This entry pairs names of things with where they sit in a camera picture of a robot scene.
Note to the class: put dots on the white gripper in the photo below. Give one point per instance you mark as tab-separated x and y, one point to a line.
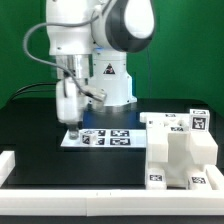
70	105

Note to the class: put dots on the white fiducial tag sheet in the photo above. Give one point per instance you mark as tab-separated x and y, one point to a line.
111	138

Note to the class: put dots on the white chair seat tray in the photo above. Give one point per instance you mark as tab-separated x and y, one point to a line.
170	152

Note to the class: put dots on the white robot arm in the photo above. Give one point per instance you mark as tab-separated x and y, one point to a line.
90	40

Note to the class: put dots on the white left fence piece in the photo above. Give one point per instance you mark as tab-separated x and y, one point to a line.
7	164

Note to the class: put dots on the white tagged cube nut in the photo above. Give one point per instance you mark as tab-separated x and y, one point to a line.
199	120

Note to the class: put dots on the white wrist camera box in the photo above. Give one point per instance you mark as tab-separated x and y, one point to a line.
97	97

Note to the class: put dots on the white front fence bar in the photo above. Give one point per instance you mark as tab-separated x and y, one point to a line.
110	202

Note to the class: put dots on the white chair back frame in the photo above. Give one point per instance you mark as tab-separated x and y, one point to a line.
202	146

